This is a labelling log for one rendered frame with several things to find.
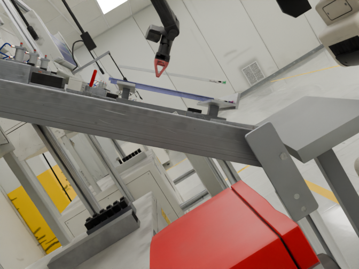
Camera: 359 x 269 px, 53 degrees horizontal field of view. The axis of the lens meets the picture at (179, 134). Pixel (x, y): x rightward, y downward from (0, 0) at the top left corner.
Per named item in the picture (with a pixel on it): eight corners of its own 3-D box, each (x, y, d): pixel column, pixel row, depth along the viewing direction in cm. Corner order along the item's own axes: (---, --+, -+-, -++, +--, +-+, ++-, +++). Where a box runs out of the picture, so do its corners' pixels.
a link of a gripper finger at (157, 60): (150, 73, 164) (155, 54, 165) (149, 77, 171) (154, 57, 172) (165, 77, 165) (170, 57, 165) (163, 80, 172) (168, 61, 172)
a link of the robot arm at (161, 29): (178, 32, 160) (178, 21, 165) (154, 23, 156) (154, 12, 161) (168, 52, 168) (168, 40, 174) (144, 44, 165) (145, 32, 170)
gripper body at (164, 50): (155, 55, 162) (159, 39, 163) (154, 61, 173) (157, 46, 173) (169, 59, 163) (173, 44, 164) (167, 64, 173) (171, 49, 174)
